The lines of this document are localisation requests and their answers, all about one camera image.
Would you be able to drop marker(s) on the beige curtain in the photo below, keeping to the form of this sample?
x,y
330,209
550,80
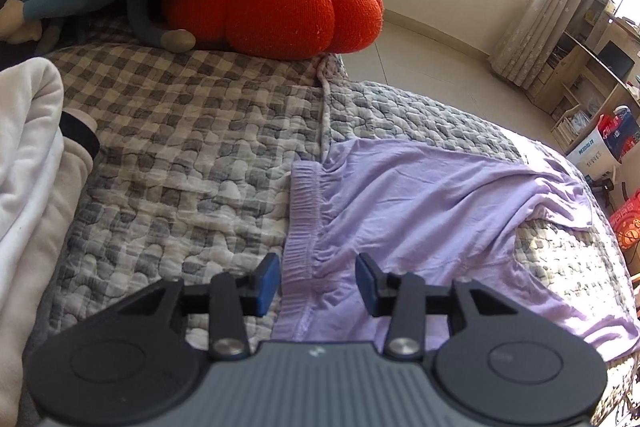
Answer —
x,y
540,32

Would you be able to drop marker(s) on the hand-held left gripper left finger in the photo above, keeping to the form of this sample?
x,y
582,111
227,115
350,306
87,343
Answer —
x,y
268,284

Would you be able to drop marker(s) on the wooden desk shelf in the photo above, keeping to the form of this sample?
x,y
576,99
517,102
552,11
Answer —
x,y
575,72

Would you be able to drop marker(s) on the black monitor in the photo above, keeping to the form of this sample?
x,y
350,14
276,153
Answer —
x,y
616,59

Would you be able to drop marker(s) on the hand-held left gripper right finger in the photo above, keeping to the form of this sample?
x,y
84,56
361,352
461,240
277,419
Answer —
x,y
366,287

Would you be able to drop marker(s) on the purple pants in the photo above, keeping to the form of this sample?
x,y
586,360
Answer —
x,y
425,197

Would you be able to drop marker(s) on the white storage box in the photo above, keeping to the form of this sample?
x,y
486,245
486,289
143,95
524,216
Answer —
x,y
590,152

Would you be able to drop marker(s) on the white folded garment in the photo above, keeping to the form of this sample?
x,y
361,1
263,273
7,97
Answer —
x,y
25,132

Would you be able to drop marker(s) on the grey checkered quilt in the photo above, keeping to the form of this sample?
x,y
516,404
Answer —
x,y
190,117

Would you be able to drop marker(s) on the cream garment with black cuff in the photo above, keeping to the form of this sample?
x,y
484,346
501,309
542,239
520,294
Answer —
x,y
45,227

